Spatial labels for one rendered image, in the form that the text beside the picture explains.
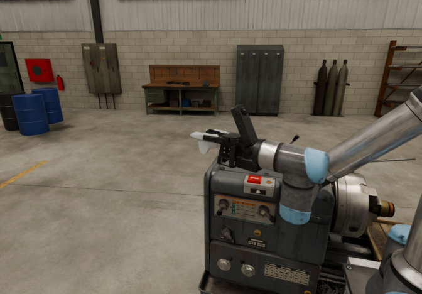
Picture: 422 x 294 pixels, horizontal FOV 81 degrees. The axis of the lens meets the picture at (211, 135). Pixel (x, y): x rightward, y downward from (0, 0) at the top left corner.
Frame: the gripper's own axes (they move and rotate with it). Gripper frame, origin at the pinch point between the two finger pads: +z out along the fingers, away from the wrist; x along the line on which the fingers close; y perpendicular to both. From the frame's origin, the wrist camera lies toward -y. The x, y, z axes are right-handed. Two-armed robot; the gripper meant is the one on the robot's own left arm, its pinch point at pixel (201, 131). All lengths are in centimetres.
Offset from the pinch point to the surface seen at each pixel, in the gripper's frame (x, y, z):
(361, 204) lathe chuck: 65, 33, -43
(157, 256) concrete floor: 83, 148, 102
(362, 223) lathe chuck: 64, 42, -45
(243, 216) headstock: 42, 48, 2
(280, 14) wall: 652, -213, 241
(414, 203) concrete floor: 327, 115, -97
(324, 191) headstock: 51, 27, -30
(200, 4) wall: 539, -227, 437
